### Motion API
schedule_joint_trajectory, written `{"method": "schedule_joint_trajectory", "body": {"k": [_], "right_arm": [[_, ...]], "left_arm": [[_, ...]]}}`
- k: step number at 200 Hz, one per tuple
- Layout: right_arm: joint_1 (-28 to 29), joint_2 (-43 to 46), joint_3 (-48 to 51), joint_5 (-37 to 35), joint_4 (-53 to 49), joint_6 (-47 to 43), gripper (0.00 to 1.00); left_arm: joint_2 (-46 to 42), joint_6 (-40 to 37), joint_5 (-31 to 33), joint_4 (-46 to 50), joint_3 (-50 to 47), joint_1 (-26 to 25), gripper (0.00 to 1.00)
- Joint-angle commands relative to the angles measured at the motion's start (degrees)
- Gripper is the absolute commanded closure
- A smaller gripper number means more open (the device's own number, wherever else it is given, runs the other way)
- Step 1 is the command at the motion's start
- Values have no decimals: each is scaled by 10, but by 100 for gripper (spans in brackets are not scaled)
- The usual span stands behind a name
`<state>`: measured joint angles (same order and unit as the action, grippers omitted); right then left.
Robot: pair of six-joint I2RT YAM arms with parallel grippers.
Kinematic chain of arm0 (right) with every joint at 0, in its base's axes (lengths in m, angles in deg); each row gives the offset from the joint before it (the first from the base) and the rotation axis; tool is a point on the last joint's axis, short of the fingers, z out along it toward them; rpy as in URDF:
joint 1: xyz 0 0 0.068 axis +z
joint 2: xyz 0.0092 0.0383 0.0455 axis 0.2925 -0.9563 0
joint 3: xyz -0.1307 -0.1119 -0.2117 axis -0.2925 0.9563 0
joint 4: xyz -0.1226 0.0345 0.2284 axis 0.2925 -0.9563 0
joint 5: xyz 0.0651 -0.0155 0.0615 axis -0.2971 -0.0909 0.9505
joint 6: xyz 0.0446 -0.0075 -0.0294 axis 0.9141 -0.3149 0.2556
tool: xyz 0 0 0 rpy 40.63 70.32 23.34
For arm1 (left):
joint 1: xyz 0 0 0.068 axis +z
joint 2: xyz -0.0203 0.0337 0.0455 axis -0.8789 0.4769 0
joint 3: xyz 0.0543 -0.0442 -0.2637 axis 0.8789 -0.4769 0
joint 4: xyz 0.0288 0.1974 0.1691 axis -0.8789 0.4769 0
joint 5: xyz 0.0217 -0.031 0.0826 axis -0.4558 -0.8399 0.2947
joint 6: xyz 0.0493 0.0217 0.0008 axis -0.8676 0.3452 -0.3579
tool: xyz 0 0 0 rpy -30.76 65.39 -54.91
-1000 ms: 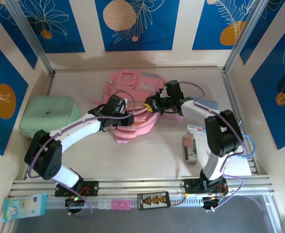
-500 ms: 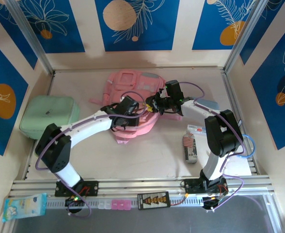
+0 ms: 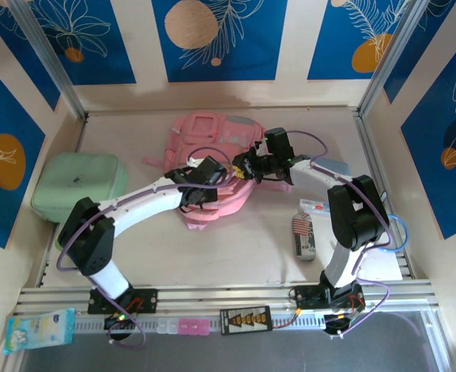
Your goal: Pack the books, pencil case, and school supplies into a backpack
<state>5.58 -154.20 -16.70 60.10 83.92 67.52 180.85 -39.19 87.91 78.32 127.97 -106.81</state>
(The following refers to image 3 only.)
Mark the pink backpack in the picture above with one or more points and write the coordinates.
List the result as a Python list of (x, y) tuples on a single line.
[(220, 131)]

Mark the blue-grey fabric case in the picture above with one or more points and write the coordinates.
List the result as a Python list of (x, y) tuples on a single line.
[(338, 167)]

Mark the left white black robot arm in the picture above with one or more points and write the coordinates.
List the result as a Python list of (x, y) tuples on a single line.
[(142, 203)]

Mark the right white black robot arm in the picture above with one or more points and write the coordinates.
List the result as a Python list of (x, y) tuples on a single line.
[(352, 217)]

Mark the striped black white pencil case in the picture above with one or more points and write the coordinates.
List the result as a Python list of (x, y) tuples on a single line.
[(303, 240)]

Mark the pink and white pill case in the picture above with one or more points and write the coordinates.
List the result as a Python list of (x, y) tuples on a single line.
[(185, 327)]

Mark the blue wet wipes pack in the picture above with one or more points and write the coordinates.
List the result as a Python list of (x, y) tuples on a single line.
[(38, 329)]

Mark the mint green storage bag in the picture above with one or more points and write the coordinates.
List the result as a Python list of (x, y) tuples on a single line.
[(80, 182)]

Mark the pink plastic clip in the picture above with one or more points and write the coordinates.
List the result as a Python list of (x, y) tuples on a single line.
[(201, 327)]

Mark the white plastic clip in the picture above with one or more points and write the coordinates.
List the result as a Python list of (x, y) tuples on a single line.
[(163, 326), (173, 326)]

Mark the black power distribution board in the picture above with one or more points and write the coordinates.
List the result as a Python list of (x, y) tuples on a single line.
[(245, 319)]

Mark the white paper sheet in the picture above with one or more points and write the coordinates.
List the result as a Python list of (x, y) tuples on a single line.
[(387, 269)]

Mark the aluminium side rail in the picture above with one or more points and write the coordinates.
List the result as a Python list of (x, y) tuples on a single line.
[(367, 135)]

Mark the aluminium mounting rail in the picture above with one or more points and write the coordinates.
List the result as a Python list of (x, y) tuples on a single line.
[(220, 296)]

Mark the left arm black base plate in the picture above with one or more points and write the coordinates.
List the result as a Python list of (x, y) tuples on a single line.
[(146, 300)]

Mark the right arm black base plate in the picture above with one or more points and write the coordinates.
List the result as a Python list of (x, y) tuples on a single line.
[(305, 298)]

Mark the aluminium frame post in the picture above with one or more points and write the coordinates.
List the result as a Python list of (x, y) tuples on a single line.
[(391, 58), (53, 62)]

